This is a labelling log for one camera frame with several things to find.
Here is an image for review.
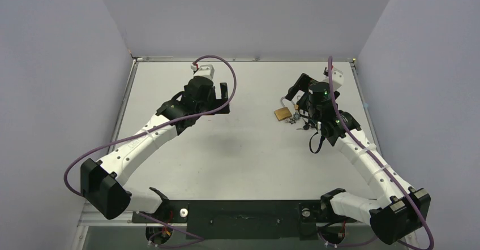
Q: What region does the black key bunch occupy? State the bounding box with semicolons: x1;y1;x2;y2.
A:
297;120;317;131

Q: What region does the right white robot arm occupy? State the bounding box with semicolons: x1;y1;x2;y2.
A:
285;73;431;244

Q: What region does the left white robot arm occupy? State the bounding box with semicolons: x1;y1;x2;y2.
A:
80;76;230;222

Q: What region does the large brass padlock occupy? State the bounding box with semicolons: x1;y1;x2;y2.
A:
273;97;296;121

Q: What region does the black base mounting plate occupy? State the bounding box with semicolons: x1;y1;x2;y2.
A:
132;200;346;240

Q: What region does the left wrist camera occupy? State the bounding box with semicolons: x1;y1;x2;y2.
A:
191;63;215;80

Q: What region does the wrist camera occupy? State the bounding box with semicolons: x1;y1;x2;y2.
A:
323;67;345;91
191;63;215;80

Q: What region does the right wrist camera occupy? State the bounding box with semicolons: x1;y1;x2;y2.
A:
323;67;345;91

